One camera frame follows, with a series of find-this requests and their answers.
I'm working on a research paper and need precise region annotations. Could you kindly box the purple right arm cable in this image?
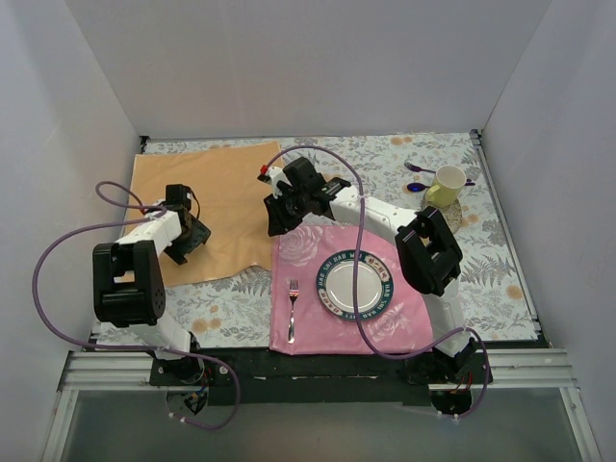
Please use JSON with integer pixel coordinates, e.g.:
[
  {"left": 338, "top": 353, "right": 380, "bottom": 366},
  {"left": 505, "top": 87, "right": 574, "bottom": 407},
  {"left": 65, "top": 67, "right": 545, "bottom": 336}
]
[{"left": 267, "top": 145, "right": 490, "bottom": 420}]

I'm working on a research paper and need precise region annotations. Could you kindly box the silver fork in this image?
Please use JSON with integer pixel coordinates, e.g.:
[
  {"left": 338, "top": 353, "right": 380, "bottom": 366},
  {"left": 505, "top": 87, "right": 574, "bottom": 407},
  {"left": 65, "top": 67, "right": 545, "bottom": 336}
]
[{"left": 287, "top": 279, "right": 299, "bottom": 344}]

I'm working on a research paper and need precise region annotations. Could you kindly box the peach satin napkin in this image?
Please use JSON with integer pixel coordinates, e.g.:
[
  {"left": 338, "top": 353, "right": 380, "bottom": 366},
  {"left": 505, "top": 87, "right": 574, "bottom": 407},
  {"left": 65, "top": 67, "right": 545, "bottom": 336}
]
[{"left": 130, "top": 141, "right": 280, "bottom": 287}]

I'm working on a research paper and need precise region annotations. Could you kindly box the speckled round coaster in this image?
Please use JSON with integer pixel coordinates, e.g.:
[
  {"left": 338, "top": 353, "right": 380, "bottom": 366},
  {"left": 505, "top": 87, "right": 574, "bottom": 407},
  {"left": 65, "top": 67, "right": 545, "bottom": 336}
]
[{"left": 443, "top": 199, "right": 463, "bottom": 233}]

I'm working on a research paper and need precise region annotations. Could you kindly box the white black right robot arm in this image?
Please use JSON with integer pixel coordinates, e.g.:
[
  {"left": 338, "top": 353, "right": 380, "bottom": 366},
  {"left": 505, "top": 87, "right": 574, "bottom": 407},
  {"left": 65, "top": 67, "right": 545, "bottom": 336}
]
[{"left": 258, "top": 157, "right": 479, "bottom": 383}]

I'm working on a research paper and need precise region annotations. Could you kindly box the yellow green mug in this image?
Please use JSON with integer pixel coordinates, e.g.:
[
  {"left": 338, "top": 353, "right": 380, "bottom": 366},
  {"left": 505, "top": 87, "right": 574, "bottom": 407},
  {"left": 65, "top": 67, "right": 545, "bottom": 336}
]
[{"left": 424, "top": 165, "right": 467, "bottom": 208}]

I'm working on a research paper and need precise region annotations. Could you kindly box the purple plastic fork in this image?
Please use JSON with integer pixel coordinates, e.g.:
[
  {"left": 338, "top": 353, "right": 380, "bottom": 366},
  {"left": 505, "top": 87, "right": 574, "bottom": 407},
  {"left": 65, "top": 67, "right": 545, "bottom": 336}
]
[{"left": 404, "top": 162, "right": 435, "bottom": 174}]

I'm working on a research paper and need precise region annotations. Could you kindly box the purple plastic spoon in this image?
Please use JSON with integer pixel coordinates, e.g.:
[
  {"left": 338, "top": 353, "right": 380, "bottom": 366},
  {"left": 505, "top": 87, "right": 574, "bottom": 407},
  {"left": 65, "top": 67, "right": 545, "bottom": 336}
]
[{"left": 406, "top": 178, "right": 476, "bottom": 193}]

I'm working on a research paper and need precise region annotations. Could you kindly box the aluminium frame rail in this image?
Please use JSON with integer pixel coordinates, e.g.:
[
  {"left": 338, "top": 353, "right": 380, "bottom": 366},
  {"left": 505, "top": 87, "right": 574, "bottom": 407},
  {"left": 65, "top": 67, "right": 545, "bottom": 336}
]
[{"left": 40, "top": 348, "right": 601, "bottom": 461}]

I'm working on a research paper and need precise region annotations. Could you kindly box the pink rose placemat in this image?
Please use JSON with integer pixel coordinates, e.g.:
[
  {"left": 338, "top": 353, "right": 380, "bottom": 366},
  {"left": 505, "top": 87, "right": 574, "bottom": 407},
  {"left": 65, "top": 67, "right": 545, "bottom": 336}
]
[{"left": 269, "top": 225, "right": 433, "bottom": 355}]

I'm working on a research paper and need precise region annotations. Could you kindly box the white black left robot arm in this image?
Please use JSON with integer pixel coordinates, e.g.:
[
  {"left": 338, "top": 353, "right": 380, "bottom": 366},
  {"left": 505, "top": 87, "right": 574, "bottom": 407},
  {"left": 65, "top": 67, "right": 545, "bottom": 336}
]
[{"left": 92, "top": 184, "right": 211, "bottom": 385}]

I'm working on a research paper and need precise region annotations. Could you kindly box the floral tablecloth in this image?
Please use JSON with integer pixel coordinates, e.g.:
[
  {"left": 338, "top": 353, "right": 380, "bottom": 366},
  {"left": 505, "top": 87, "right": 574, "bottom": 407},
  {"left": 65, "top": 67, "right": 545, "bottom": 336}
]
[{"left": 93, "top": 132, "right": 540, "bottom": 350}]

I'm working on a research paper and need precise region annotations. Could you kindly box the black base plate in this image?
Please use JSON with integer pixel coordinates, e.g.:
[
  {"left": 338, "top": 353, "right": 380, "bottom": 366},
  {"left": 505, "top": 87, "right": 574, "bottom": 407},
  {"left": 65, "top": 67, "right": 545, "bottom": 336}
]
[{"left": 148, "top": 344, "right": 495, "bottom": 405}]

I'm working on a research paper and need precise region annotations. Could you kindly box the white plate teal rim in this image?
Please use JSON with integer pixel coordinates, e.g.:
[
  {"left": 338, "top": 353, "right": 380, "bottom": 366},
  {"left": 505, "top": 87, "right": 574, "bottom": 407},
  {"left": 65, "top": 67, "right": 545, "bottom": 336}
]
[{"left": 315, "top": 247, "right": 397, "bottom": 322}]

